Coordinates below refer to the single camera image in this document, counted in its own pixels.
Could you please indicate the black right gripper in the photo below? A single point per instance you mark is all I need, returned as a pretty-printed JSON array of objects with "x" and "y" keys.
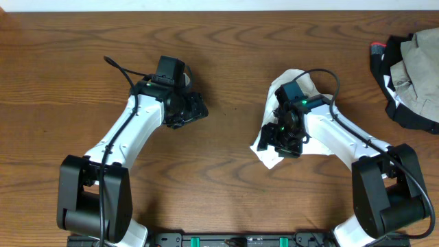
[{"x": 267, "y": 137}]

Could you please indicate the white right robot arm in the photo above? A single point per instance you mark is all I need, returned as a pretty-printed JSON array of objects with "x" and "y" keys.
[{"x": 389, "y": 191}]

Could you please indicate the white t-shirt with black stripes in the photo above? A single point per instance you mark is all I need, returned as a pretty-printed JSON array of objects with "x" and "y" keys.
[{"x": 270, "y": 157}]

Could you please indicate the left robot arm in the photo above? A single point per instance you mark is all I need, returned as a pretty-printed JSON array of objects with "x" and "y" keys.
[{"x": 94, "y": 191}]

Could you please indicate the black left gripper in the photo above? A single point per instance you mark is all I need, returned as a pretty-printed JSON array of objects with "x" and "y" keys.
[{"x": 193, "y": 112}]

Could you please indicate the black garment with red trim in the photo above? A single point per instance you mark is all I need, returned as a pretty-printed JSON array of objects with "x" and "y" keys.
[{"x": 382, "y": 57}]

